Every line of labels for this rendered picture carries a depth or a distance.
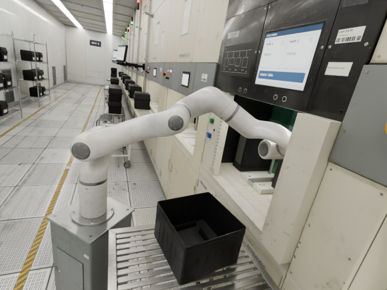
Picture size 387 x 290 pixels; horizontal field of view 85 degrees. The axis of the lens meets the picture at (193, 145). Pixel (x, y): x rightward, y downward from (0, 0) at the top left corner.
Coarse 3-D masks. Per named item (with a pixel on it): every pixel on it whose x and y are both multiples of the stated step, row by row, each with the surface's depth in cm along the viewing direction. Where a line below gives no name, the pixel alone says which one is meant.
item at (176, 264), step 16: (208, 192) 104; (160, 208) 87; (176, 208) 97; (192, 208) 102; (208, 208) 105; (224, 208) 94; (160, 224) 88; (176, 224) 101; (192, 224) 102; (208, 224) 105; (224, 224) 94; (240, 224) 85; (160, 240) 88; (176, 240) 74; (192, 240) 94; (208, 240) 73; (224, 240) 78; (240, 240) 83; (176, 256) 75; (192, 256) 72; (208, 256) 76; (224, 256) 81; (176, 272) 76; (192, 272) 75; (208, 272) 80
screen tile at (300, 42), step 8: (296, 40) 76; (304, 40) 73; (288, 48) 80; (296, 48) 76; (304, 48) 73; (312, 48) 70; (288, 56) 80; (296, 56) 76; (304, 56) 73; (288, 64) 80; (296, 64) 76; (304, 64) 73
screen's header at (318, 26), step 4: (320, 24) 68; (296, 28) 76; (300, 28) 75; (304, 28) 73; (308, 28) 72; (312, 28) 70; (316, 28) 69; (320, 28) 67; (276, 32) 85; (280, 32) 83; (284, 32) 81; (288, 32) 80; (292, 32) 78; (296, 32) 76; (300, 32) 75; (268, 36) 90; (272, 36) 88
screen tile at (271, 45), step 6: (270, 42) 89; (276, 42) 85; (264, 48) 92; (270, 48) 89; (276, 48) 85; (282, 48) 82; (282, 54) 82; (264, 60) 92; (270, 60) 88; (276, 60) 85; (264, 66) 92; (270, 66) 88; (276, 66) 85
